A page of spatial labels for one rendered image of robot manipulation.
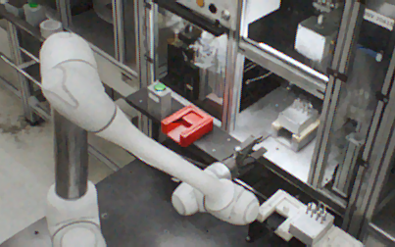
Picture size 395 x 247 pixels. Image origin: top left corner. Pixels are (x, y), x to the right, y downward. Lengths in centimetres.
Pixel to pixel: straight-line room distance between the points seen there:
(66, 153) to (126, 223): 53
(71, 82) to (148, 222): 90
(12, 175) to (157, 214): 138
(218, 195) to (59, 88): 55
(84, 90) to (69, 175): 45
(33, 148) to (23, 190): 33
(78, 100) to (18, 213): 184
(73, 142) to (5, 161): 180
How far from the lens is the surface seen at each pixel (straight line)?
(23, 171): 344
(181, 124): 222
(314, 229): 189
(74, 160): 178
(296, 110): 217
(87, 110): 146
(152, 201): 226
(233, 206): 168
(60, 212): 192
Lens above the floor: 236
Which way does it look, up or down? 37 degrees down
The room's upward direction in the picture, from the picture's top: 7 degrees clockwise
